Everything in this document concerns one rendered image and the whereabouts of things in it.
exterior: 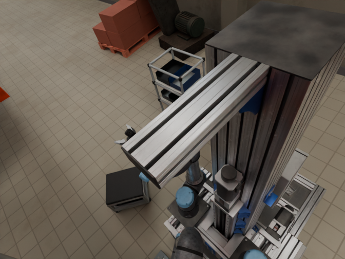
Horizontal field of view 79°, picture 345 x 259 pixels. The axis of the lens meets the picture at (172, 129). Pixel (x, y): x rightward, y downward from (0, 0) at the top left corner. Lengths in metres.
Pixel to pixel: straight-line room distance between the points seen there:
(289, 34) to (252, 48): 0.09
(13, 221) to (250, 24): 3.24
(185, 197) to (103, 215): 1.52
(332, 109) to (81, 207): 3.40
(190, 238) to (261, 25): 0.81
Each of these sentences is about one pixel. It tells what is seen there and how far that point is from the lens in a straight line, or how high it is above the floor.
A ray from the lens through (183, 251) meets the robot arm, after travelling 0.98.
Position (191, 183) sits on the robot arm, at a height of 1.06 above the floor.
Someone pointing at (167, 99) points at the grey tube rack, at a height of 0.47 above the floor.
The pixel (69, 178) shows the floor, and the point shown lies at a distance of 3.17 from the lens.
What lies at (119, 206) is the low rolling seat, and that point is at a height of 0.15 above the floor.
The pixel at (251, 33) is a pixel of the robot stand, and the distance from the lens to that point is 0.57.
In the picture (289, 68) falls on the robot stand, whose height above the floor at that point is 2.03.
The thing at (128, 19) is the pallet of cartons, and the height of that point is 0.63.
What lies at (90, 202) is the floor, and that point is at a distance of 2.84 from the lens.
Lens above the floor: 2.30
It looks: 51 degrees down
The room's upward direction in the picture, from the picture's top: 16 degrees counter-clockwise
